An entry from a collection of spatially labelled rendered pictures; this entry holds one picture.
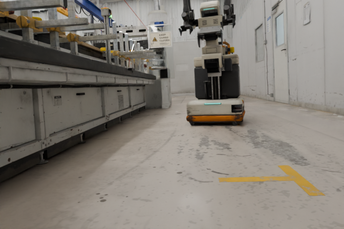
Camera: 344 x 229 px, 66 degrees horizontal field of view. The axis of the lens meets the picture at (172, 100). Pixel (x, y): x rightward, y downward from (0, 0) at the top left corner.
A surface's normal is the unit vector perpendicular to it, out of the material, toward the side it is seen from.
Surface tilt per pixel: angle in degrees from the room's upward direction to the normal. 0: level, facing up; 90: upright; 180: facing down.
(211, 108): 90
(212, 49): 98
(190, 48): 90
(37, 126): 90
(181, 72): 90
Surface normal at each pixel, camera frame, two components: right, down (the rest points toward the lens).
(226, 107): -0.30, 0.07
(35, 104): -0.07, 0.06
